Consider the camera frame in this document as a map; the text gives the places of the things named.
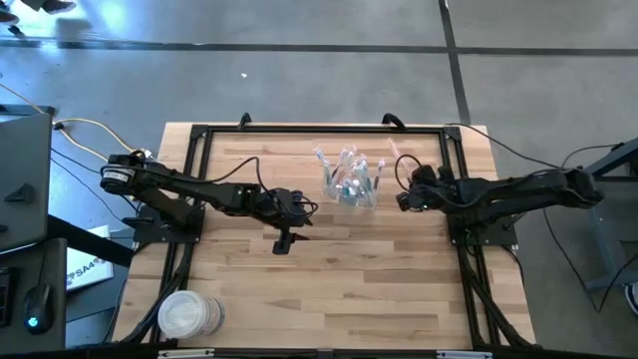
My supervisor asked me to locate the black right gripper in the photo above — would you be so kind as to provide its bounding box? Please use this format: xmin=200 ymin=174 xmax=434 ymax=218
xmin=395 ymin=164 xmax=459 ymax=214

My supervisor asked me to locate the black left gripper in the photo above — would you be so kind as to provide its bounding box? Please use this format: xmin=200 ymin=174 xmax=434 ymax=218
xmin=260 ymin=185 xmax=314 ymax=257

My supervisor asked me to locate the purple toothbrush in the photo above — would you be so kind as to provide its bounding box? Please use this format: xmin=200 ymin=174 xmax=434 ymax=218
xmin=372 ymin=158 xmax=387 ymax=191

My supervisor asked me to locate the clear acrylic organizer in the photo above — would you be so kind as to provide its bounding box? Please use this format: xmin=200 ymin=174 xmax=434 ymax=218
xmin=321 ymin=171 xmax=381 ymax=210

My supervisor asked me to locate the blue toothbrush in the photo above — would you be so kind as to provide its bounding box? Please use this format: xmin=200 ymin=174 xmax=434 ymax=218
xmin=313 ymin=146 xmax=334 ymax=186

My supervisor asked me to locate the silver metal strip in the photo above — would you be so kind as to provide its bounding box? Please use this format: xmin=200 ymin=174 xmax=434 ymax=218
xmin=158 ymin=348 xmax=215 ymax=359
xmin=437 ymin=350 xmax=494 ymax=359

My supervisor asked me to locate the grey metal cart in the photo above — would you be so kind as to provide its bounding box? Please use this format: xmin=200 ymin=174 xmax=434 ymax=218
xmin=550 ymin=137 xmax=638 ymax=293

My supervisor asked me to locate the white paper label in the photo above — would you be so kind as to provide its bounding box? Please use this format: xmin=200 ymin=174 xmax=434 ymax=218
xmin=66 ymin=223 xmax=116 ymax=292

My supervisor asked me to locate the black side desk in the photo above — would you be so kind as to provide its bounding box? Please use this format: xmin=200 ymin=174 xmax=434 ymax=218
xmin=0 ymin=213 xmax=136 ymax=355

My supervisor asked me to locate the black computer mouse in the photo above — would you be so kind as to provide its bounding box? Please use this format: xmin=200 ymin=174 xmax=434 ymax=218
xmin=21 ymin=282 xmax=56 ymax=336

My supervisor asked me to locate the grey monitor back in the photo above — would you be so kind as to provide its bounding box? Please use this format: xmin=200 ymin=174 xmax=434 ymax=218
xmin=0 ymin=103 xmax=57 ymax=254

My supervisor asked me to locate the black keyboard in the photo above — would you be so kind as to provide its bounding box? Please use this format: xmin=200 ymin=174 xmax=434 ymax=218
xmin=0 ymin=266 xmax=15 ymax=329

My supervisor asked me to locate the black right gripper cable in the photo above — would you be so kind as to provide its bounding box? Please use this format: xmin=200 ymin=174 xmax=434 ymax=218
xmin=394 ymin=153 xmax=426 ymax=193

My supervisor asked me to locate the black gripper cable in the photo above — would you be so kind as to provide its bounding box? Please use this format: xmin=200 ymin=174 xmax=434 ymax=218
xmin=394 ymin=153 xmax=426 ymax=193
xmin=218 ymin=156 xmax=320 ymax=221

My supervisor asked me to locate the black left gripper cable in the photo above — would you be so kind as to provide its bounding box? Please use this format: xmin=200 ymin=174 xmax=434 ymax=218
xmin=218 ymin=156 xmax=320 ymax=221

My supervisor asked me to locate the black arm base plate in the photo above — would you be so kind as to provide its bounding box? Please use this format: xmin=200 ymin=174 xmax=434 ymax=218
xmin=122 ymin=203 xmax=206 ymax=245
xmin=446 ymin=206 xmax=528 ymax=246

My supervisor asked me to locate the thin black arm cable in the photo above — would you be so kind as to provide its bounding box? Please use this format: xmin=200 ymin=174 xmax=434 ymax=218
xmin=444 ymin=122 xmax=567 ymax=172

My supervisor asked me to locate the yellow cable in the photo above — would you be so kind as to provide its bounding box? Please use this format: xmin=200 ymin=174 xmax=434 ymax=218
xmin=60 ymin=128 xmax=110 ymax=162
xmin=0 ymin=82 xmax=144 ymax=155

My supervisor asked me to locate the thin black floor cable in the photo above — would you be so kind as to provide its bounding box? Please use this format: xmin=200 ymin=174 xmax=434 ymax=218
xmin=49 ymin=147 xmax=139 ymax=215

